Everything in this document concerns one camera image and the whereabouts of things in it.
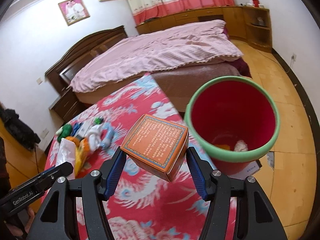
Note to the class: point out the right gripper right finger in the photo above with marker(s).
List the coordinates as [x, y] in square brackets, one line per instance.
[255, 217]

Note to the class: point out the cream paper ball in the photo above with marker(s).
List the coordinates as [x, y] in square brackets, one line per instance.
[240, 146]

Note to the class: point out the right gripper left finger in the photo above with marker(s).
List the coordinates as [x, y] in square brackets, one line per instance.
[57, 216]

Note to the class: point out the wooden corner shelf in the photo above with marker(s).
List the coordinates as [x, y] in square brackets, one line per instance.
[258, 28]

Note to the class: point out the red bin green rim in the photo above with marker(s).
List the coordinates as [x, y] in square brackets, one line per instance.
[228, 109]

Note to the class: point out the white blue face mask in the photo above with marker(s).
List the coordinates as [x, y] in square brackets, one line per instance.
[100, 136]

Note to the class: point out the pink checked bedspread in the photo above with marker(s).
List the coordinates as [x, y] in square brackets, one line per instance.
[180, 46]

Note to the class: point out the orange wrapper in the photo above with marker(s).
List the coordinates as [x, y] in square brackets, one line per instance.
[78, 142]

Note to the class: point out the yellow foam net sleeve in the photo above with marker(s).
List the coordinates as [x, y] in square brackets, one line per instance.
[81, 154]

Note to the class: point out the long wooden cabinet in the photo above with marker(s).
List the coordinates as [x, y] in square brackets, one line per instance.
[233, 17]

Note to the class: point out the black hanging jacket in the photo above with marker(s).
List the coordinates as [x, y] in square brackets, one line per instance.
[18, 129]

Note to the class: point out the blue fidget spinner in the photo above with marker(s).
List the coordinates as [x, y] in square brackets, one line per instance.
[76, 127]

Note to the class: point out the person's left hand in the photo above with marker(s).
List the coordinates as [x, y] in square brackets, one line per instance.
[18, 226]

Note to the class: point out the green pumpkin toy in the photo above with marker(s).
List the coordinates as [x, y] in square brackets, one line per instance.
[64, 132]

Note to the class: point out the orange printed cardboard box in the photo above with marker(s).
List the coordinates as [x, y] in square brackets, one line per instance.
[157, 146]

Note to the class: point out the green purple keychain toy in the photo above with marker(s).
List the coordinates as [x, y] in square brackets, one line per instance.
[98, 120]

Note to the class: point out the red cup on shelf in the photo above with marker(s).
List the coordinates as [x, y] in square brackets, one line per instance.
[255, 3]

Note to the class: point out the white teal medicine box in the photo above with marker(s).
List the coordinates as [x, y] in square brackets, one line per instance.
[83, 129]

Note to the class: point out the dark wooden nightstand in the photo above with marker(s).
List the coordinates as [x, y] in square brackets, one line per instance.
[67, 106]

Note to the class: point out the wooden bed frame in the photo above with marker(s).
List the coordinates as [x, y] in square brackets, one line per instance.
[179, 84]

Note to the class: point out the framed wedding photo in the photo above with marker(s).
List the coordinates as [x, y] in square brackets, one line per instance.
[73, 11]

